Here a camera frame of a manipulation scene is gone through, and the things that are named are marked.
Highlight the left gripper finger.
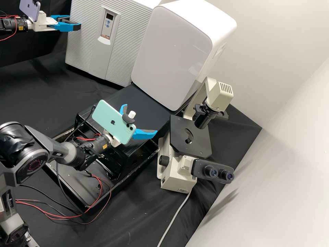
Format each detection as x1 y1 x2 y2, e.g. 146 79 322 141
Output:
50 14 71 24
54 22 82 33

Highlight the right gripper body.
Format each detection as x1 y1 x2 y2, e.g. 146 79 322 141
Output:
109 134 124 149

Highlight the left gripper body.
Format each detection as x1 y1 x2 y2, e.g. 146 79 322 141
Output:
33 11 59 33

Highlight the incubator door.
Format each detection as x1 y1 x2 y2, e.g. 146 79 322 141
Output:
64 0 161 87

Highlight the cream microscope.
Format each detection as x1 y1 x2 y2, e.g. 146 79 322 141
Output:
157 77 235 191

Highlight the black tray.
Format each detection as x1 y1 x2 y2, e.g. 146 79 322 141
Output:
42 130 160 215

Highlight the white box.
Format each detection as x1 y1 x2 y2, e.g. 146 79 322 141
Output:
131 0 237 112

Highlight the right wrist camera phone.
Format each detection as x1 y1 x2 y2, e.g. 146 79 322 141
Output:
91 99 137 145

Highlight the wrist camera phone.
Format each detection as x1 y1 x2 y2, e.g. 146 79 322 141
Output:
19 0 42 24
91 99 137 145

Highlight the left wrist camera phone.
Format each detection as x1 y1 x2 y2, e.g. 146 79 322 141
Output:
19 0 42 24

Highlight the grey cable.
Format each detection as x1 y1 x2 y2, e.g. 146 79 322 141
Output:
156 190 193 247

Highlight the red wire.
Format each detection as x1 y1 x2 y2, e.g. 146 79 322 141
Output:
15 174 112 225

